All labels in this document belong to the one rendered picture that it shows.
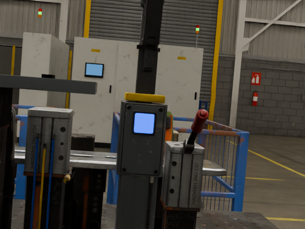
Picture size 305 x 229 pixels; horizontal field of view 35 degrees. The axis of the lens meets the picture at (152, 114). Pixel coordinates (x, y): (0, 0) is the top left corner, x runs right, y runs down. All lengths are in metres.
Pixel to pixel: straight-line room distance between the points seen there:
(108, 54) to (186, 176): 8.07
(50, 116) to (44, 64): 8.08
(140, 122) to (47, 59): 8.25
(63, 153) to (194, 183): 0.25
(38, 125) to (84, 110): 8.05
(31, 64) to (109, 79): 1.44
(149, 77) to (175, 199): 0.27
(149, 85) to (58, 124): 0.21
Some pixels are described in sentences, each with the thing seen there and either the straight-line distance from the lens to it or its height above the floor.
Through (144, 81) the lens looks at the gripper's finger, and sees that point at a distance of 0.75.
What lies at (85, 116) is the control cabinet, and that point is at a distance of 8.95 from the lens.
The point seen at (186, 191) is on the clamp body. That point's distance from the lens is 0.92.
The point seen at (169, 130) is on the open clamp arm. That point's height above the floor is 1.06.
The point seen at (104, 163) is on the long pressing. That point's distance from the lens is 1.01.
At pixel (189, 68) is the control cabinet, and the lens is 9.07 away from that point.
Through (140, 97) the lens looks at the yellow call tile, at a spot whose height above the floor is 1.15.
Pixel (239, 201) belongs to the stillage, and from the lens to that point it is 3.05.
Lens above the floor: 1.16
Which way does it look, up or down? 3 degrees down
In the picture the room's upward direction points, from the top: 5 degrees clockwise
